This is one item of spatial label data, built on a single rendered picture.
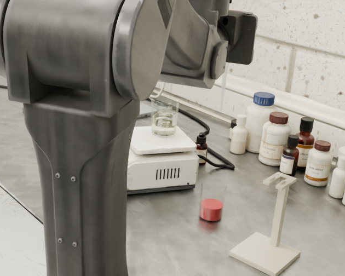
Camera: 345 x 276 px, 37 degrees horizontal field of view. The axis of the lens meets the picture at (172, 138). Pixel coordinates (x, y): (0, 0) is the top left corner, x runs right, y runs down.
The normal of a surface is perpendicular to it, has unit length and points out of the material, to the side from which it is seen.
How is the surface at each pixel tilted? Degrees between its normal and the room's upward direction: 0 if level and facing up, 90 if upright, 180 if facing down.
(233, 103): 90
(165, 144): 0
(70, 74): 119
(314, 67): 90
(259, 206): 0
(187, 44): 91
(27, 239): 0
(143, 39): 90
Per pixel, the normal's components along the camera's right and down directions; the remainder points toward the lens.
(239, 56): -0.30, 0.32
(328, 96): -0.75, 0.18
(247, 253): 0.07, -0.93
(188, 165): 0.33, 0.36
